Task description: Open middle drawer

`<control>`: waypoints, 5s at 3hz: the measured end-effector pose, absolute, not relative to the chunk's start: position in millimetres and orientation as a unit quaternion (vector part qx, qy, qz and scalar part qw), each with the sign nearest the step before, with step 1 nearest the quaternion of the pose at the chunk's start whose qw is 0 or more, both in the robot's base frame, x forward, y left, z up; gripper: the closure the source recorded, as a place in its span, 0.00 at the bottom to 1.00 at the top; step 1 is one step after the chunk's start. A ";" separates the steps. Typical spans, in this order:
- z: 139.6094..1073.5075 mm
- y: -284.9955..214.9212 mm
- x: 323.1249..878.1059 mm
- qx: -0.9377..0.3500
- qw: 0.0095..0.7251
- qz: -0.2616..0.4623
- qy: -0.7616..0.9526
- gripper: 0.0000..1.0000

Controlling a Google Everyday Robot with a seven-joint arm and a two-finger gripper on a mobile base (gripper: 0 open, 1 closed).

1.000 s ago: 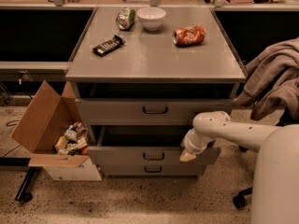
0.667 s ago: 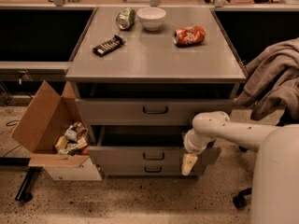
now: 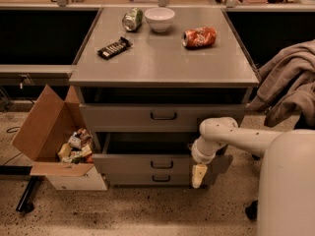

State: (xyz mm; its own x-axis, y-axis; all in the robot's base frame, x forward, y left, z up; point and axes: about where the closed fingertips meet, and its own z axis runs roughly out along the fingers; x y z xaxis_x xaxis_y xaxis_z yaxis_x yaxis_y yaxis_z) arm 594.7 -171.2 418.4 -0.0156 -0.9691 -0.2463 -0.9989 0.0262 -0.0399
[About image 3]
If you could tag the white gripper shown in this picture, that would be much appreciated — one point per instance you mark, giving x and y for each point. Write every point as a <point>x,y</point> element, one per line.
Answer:
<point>201,155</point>

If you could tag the grey drawer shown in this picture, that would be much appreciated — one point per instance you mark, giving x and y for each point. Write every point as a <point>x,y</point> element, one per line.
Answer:
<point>145,153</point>
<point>125,179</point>
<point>158,109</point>

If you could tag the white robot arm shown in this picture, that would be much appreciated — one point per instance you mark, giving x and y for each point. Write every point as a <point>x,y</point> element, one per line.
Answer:
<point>286,200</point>

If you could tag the grey bottom drawer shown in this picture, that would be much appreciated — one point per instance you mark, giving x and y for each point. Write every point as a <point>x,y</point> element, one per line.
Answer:
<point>125,179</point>

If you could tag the grey drawer cabinet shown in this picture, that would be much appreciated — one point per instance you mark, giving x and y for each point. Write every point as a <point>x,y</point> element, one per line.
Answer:
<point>159,60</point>

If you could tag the grey top drawer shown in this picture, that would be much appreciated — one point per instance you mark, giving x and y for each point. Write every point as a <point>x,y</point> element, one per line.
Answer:
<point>158,109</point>

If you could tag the black office chair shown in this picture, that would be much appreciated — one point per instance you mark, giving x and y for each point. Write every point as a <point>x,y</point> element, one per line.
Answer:
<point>251,211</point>

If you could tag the grey hoodie on chair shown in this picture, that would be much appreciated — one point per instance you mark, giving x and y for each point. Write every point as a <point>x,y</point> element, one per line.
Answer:
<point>288,85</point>

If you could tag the crushed orange soda can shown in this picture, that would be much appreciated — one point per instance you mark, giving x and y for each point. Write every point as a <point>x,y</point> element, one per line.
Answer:
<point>200,37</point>

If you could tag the cardboard box with trash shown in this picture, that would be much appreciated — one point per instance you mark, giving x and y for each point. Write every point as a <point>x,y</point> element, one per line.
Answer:
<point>44,137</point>

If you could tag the black snack bar wrapper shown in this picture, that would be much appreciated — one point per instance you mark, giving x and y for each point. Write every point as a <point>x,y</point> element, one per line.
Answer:
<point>114,48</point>

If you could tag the white bowl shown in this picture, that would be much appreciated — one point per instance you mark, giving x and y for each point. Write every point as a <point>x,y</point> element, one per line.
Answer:
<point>159,19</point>

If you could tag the crushed green soda can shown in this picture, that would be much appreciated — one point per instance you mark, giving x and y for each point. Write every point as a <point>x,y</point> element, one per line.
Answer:
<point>132,19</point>

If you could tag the black desk leg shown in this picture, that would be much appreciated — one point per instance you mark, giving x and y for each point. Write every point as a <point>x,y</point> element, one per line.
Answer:
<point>25,204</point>

